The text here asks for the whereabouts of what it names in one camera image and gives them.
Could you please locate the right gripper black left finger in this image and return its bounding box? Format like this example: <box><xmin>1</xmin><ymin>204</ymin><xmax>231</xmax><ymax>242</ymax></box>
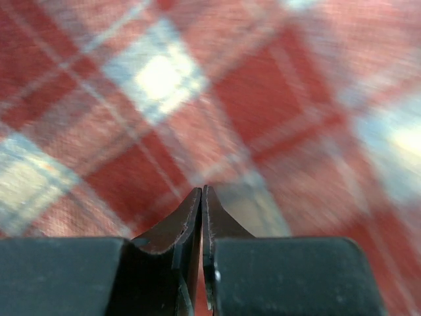
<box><xmin>1</xmin><ymin>188</ymin><xmax>201</xmax><ymax>315</ymax></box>

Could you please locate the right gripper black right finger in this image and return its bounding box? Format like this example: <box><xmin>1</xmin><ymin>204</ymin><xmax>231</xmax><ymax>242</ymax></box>
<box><xmin>201</xmin><ymin>186</ymin><xmax>387</xmax><ymax>315</ymax></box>

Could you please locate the plaid red beige skirt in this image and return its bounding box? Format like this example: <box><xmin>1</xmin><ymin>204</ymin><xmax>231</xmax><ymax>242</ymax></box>
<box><xmin>1</xmin><ymin>1</ymin><xmax>420</xmax><ymax>315</ymax></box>

